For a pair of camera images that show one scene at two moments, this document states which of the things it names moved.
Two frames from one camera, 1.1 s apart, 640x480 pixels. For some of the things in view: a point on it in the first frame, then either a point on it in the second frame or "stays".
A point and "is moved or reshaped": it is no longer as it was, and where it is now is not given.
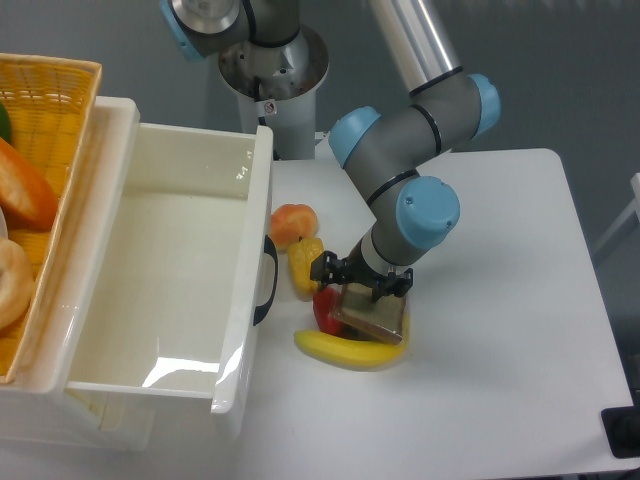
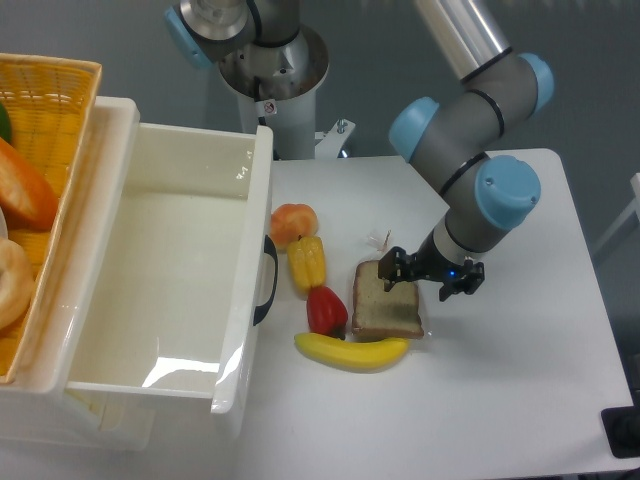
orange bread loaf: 27,198 stays
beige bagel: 16,282 stays
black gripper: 328,268 → 428,263
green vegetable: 5,126 stays
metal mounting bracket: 323,149 stays
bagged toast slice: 382,319 is moved or reshaped
